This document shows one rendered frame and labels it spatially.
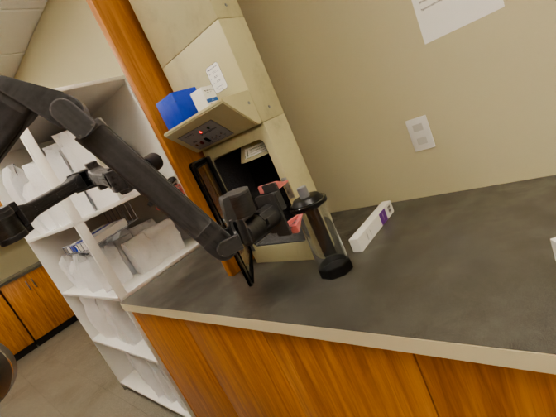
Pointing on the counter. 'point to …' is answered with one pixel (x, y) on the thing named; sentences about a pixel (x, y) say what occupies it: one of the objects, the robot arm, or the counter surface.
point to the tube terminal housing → (270, 136)
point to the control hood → (244, 118)
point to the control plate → (205, 135)
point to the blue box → (177, 107)
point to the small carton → (203, 97)
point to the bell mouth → (252, 150)
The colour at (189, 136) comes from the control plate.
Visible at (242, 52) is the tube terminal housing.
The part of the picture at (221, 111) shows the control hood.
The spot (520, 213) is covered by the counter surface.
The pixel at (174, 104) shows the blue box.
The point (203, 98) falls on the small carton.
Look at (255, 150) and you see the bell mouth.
